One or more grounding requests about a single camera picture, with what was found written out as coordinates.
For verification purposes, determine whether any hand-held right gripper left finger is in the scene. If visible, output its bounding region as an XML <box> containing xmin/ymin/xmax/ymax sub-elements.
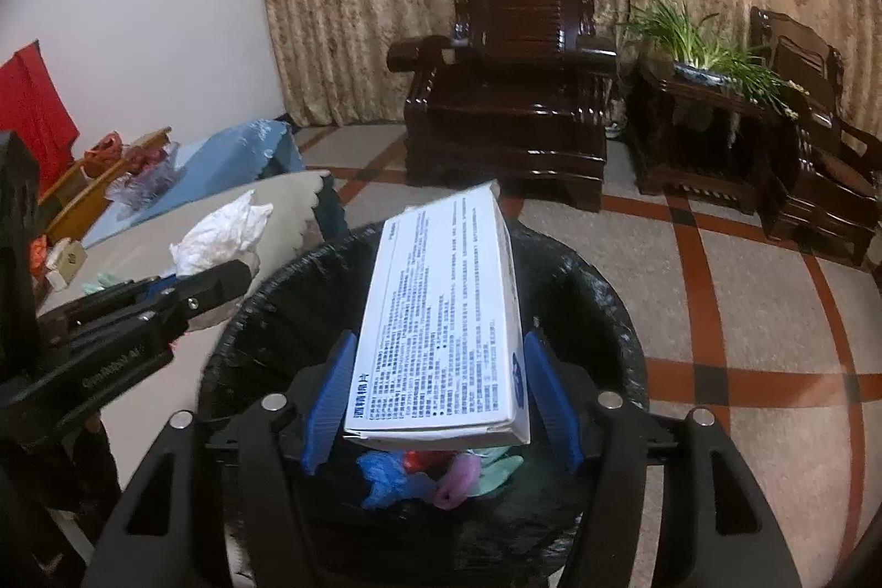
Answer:
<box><xmin>81</xmin><ymin>330</ymin><xmax>359</xmax><ymax>588</ymax></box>

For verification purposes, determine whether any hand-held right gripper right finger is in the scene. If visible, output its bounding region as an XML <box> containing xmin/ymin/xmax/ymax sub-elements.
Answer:
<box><xmin>522</xmin><ymin>330</ymin><xmax>804</xmax><ymax>588</ymax></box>

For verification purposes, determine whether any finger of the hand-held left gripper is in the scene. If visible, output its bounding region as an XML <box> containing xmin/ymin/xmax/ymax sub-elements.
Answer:
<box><xmin>37</xmin><ymin>259</ymin><xmax>254</xmax><ymax>369</ymax></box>
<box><xmin>41</xmin><ymin>274</ymin><xmax>184</xmax><ymax>323</ymax></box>

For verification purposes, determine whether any mint green wrapper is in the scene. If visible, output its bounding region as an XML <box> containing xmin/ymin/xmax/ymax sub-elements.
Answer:
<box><xmin>81</xmin><ymin>271</ymin><xmax>135</xmax><ymax>296</ymax></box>
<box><xmin>472</xmin><ymin>446</ymin><xmax>526</xmax><ymax>496</ymax></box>

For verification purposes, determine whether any white tissue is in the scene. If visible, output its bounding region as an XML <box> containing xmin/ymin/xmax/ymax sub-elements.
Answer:
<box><xmin>169</xmin><ymin>190</ymin><xmax>275</xmax><ymax>277</ymax></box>

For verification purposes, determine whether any black-lined waste bin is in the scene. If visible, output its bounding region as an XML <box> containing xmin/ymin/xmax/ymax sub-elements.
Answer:
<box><xmin>196</xmin><ymin>219</ymin><xmax>649</xmax><ymax>588</ymax></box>

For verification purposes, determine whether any pink wrapper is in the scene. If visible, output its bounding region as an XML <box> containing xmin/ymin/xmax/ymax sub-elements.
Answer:
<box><xmin>431</xmin><ymin>454</ymin><xmax>483</xmax><ymax>508</ymax></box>

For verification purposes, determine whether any white medicine box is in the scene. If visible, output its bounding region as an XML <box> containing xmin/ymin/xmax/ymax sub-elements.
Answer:
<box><xmin>342</xmin><ymin>181</ymin><xmax>533</xmax><ymax>451</ymax></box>

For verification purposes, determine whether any white tissue box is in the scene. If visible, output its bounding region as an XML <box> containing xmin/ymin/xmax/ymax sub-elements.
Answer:
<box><xmin>45</xmin><ymin>240</ymin><xmax>87</xmax><ymax>289</ymax></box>

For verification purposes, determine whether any red patterned gift packet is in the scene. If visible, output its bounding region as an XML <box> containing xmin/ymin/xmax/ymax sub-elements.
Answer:
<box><xmin>28</xmin><ymin>236</ymin><xmax>52</xmax><ymax>286</ymax></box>

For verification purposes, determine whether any wooden cabinet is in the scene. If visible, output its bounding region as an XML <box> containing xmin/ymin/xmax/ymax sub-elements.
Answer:
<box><xmin>37</xmin><ymin>126</ymin><xmax>173</xmax><ymax>245</ymax></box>

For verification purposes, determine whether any glass fruit bowl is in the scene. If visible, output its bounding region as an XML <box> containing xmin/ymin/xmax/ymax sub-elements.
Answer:
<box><xmin>103</xmin><ymin>143</ymin><xmax>184</xmax><ymax>210</ymax></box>

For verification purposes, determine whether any blue tablecloth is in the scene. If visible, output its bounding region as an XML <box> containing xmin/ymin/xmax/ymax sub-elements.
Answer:
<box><xmin>83</xmin><ymin>120</ymin><xmax>304</xmax><ymax>248</ymax></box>

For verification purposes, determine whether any heap of red apples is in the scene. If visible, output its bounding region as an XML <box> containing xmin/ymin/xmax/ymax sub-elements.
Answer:
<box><xmin>124</xmin><ymin>145</ymin><xmax>170</xmax><ymax>169</ymax></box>

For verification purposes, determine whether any red cloth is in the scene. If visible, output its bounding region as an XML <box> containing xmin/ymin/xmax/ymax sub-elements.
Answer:
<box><xmin>0</xmin><ymin>42</ymin><xmax>80</xmax><ymax>196</ymax></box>

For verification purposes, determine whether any dark wooden side table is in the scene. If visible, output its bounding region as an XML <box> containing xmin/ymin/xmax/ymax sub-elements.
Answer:
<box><xmin>623</xmin><ymin>54</ymin><xmax>804</xmax><ymax>217</ymax></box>

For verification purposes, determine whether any dark wooden armchair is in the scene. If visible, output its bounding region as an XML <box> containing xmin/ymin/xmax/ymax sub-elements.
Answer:
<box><xmin>387</xmin><ymin>0</ymin><xmax>617</xmax><ymax>213</ymax></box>
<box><xmin>747</xmin><ymin>6</ymin><xmax>882</xmax><ymax>268</ymax></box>

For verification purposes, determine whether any potted green plant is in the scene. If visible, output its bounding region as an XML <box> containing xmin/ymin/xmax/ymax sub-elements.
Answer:
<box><xmin>616</xmin><ymin>0</ymin><xmax>814</xmax><ymax>121</ymax></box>

